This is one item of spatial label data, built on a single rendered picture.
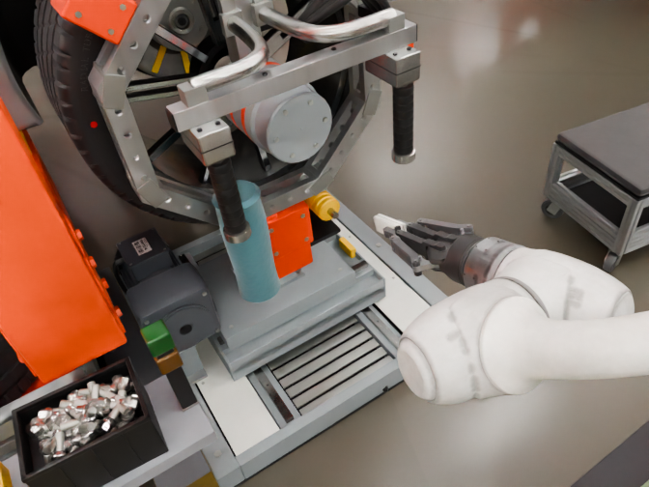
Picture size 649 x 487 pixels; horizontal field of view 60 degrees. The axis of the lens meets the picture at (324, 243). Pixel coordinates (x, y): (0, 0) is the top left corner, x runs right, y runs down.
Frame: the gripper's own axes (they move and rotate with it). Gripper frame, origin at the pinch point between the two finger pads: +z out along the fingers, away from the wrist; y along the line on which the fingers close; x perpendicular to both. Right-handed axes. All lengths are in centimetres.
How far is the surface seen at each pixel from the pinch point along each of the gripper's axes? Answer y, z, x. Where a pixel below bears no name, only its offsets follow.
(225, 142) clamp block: 21.5, 3.7, -24.4
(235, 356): 23, 51, 44
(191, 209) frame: 22.8, 31.6, -6.4
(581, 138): -97, 31, 29
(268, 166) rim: 0.5, 41.4, -3.4
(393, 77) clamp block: -8.7, 2.4, -23.0
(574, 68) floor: -195, 102, 45
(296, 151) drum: 6.6, 12.9, -14.9
